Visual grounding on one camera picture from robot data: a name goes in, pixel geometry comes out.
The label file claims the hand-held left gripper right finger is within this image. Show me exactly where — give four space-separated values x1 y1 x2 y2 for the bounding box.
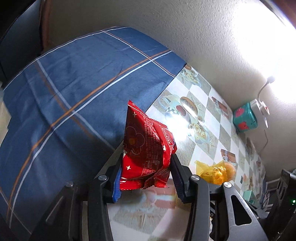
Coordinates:
170 153 269 241

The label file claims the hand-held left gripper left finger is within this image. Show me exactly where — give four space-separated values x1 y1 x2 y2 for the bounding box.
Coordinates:
30 151 123 241

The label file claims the red snack packet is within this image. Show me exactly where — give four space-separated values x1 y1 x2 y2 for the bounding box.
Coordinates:
119 100 178 190

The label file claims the yellow snack packet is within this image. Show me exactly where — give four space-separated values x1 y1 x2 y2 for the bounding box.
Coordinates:
195 159 232 185

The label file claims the round orange pastry packet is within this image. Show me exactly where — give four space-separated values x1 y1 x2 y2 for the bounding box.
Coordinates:
222 162 237 181

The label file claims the checkered printed tablecloth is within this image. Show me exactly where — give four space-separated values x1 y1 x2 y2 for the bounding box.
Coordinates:
106 64 266 241

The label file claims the white power strip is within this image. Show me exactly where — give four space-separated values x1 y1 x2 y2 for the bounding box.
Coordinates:
251 98 270 128

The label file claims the teal toy cube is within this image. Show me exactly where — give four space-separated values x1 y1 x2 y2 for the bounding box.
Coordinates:
232 103 258 133

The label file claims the blue plaid cloth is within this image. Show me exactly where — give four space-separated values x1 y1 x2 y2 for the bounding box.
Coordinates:
0 27 188 234

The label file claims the white gooseneck lamp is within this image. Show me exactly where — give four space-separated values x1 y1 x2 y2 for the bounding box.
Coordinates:
258 76 275 100

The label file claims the white cable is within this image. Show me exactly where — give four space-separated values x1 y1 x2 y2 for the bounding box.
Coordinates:
258 127 269 156

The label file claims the brown wooden frame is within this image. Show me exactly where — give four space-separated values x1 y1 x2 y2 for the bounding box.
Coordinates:
38 0 52 50

